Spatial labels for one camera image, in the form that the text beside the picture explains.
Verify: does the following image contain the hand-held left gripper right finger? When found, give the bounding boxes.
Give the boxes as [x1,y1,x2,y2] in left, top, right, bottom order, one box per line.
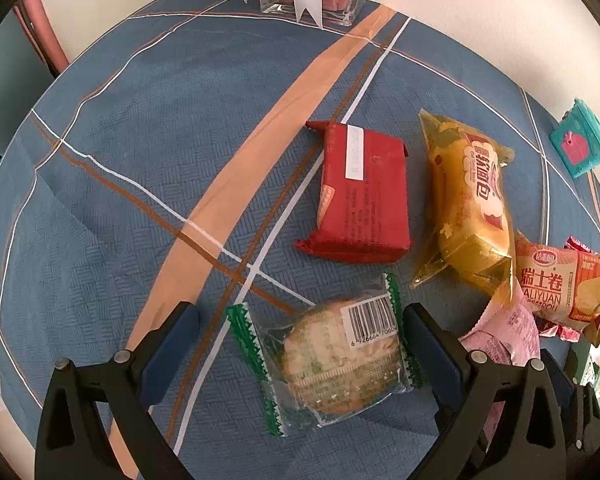
[402,302,568,480]

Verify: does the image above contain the yellow bread packet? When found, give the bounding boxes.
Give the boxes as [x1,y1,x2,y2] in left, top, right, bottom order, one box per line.
[411,109,518,306]

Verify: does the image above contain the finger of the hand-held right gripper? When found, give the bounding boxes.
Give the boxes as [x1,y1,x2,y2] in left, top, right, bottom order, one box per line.
[542,347,600,466]

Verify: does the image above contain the green-edged clear pastry packet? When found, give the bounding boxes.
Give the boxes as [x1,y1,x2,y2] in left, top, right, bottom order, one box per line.
[226,272,423,437]

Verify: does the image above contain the teal toy box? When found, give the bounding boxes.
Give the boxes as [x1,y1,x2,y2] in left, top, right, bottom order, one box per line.
[550,99,600,178]

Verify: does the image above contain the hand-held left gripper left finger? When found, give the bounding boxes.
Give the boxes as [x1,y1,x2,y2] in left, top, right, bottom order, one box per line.
[34,301,201,480]

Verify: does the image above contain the red rice cracker packet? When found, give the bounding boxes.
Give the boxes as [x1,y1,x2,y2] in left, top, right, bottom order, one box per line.
[537,235,595,343]

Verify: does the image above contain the blue checked tablecloth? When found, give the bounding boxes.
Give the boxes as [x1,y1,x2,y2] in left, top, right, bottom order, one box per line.
[0,0,600,480]

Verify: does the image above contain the pink snack packet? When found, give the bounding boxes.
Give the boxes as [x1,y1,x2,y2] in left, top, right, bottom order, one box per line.
[457,287,543,443]

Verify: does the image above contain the orange roll cake packet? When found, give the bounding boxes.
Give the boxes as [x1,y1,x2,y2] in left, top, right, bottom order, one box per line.
[514,230,600,346]

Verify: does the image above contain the pink wooden chair frame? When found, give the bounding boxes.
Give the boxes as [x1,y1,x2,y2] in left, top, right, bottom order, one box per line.
[12,0,71,76]

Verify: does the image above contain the plain red snack packet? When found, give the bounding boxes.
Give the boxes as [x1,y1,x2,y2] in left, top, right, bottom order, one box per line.
[294,120,413,264]

